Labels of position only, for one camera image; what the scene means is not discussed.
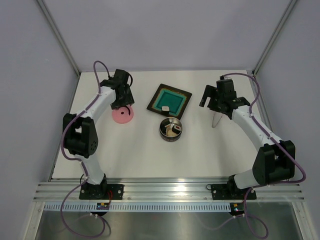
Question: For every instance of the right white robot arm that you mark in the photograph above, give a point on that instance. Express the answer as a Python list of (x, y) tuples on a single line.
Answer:
[(274, 159)]

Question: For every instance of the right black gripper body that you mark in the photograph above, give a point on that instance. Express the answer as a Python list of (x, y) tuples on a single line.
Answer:
[(215, 104)]

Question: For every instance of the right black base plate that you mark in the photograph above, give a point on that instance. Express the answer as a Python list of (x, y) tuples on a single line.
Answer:
[(223, 192)]

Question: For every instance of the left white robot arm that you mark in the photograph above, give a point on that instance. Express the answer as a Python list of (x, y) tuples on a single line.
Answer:
[(80, 137)]

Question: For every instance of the white sushi red centre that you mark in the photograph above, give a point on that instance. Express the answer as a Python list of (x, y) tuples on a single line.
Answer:
[(176, 129)]

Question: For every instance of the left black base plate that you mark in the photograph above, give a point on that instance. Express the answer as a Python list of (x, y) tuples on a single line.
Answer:
[(101, 192)]

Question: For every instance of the aluminium front rail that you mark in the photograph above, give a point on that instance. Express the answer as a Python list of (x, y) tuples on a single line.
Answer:
[(165, 189)]

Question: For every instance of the right side aluminium rail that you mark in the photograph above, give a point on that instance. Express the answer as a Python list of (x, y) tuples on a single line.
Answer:
[(278, 101)]

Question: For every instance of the small circuit board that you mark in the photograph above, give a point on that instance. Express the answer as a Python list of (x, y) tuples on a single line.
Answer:
[(102, 206), (236, 209)]

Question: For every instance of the black teal square plate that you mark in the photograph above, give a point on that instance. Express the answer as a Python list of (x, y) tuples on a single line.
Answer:
[(175, 98)]

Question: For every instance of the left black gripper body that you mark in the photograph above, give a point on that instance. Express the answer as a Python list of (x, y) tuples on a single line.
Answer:
[(126, 99)]

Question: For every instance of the aluminium rail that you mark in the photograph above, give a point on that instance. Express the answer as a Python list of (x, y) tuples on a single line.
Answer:
[(278, 101), (165, 189)]

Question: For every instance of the round steel lunch box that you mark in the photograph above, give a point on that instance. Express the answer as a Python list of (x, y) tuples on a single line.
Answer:
[(166, 121)]

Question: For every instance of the round cream steamed bun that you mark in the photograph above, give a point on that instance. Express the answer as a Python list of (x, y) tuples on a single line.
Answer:
[(170, 133)]

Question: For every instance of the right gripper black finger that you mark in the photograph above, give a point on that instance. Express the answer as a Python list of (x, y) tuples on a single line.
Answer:
[(209, 91), (205, 102)]

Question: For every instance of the white sushi dark centre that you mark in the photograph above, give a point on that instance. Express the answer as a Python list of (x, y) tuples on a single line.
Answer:
[(165, 109)]

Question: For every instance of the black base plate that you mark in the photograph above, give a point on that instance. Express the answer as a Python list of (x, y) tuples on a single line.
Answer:
[(223, 192), (101, 192)]

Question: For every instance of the right small circuit board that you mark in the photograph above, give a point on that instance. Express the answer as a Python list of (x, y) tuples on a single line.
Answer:
[(236, 209)]

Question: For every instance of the right frame post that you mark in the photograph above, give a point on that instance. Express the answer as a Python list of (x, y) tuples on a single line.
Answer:
[(275, 35)]

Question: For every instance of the white slotted cable duct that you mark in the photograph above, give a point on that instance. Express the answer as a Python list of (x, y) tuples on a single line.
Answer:
[(142, 207)]

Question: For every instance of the left small circuit board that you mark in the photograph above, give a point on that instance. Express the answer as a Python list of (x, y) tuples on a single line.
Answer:
[(102, 206)]

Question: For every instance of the left frame post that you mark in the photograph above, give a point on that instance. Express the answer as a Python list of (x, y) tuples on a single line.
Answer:
[(58, 36)]

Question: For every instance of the white sushi green centre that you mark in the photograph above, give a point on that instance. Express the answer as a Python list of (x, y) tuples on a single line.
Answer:
[(170, 126)]

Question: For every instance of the pink lunch box lid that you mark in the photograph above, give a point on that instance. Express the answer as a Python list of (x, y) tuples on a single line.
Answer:
[(123, 115)]

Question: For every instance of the frame post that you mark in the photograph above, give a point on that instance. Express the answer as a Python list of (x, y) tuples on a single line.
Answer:
[(58, 36), (275, 35)]

